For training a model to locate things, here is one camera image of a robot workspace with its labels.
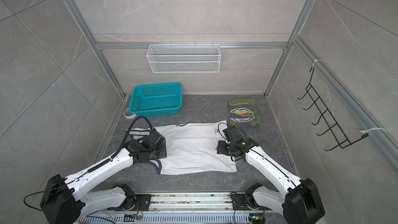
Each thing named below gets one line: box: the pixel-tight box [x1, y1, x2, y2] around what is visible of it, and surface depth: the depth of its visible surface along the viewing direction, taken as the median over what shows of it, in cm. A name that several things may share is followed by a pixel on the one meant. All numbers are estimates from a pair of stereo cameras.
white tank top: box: [125, 119, 238, 175], surface depth 91 cm
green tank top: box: [228, 98, 263, 128], surface depth 106 cm
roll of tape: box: [123, 107, 137, 119], surface depth 109 cm
